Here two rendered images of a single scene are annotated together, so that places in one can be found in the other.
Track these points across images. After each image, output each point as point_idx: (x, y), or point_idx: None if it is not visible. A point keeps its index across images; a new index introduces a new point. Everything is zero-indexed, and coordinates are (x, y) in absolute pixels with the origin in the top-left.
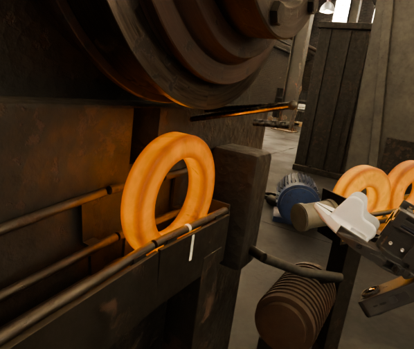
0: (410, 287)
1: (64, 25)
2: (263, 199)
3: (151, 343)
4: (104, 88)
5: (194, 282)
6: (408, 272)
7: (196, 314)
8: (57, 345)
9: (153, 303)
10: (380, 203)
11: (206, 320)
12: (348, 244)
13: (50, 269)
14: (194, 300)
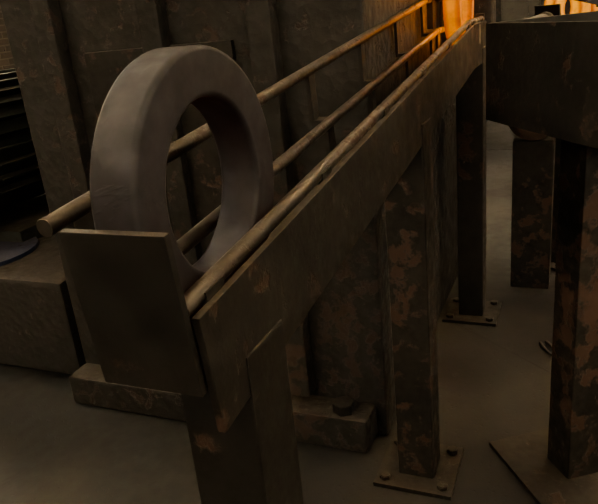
0: None
1: None
2: (495, 18)
3: (439, 150)
4: None
5: (477, 70)
6: None
7: (482, 94)
8: (462, 55)
9: (474, 63)
10: (584, 9)
11: (485, 106)
12: (582, 1)
13: (428, 37)
14: (479, 84)
